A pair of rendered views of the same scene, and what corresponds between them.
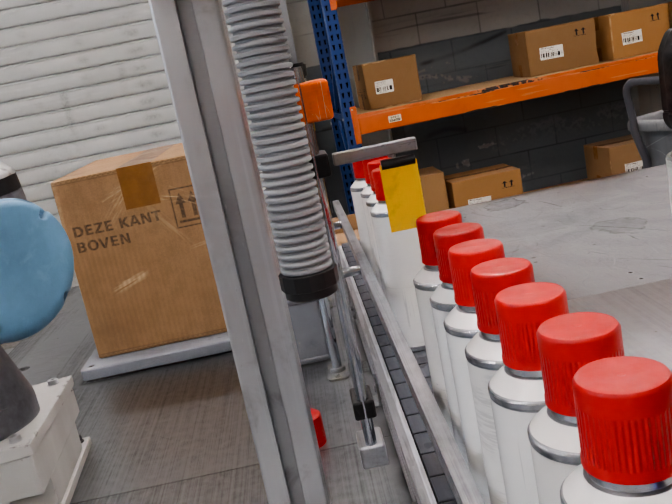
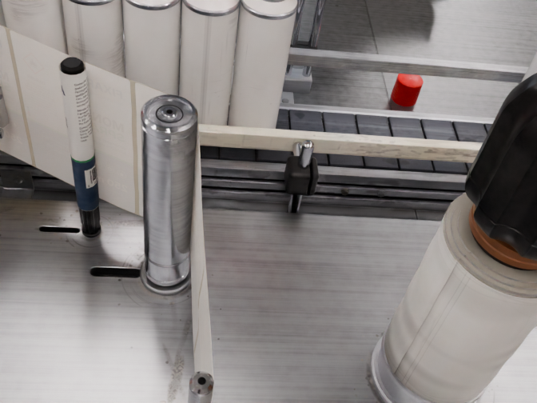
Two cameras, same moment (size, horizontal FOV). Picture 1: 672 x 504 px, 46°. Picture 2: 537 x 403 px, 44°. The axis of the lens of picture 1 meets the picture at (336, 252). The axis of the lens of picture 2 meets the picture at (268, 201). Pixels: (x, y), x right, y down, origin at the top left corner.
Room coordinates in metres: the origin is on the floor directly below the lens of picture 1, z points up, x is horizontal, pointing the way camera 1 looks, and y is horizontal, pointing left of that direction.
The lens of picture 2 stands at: (0.52, -0.61, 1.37)
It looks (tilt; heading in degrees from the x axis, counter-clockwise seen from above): 48 degrees down; 81
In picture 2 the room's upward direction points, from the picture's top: 11 degrees clockwise
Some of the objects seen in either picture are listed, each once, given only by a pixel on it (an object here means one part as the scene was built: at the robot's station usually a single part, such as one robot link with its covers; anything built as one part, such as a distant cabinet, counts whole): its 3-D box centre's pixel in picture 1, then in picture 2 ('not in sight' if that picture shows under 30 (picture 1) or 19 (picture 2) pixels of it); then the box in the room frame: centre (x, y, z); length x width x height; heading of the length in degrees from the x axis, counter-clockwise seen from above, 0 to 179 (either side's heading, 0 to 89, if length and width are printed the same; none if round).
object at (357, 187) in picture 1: (376, 225); not in sight; (1.06, -0.06, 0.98); 0.05 x 0.05 x 0.20
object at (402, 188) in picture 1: (403, 193); not in sight; (0.63, -0.06, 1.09); 0.03 x 0.01 x 0.06; 92
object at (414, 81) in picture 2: (307, 428); (407, 88); (0.77, 0.07, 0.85); 0.03 x 0.03 x 0.03
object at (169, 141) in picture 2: not in sight; (168, 203); (0.49, -0.27, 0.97); 0.05 x 0.05 x 0.19
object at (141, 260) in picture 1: (169, 235); not in sight; (1.29, 0.26, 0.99); 0.30 x 0.24 x 0.27; 2
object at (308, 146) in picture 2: not in sight; (300, 185); (0.61, -0.16, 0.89); 0.03 x 0.03 x 0.12; 2
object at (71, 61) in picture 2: not in sight; (82, 157); (0.42, -0.23, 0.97); 0.02 x 0.02 x 0.19
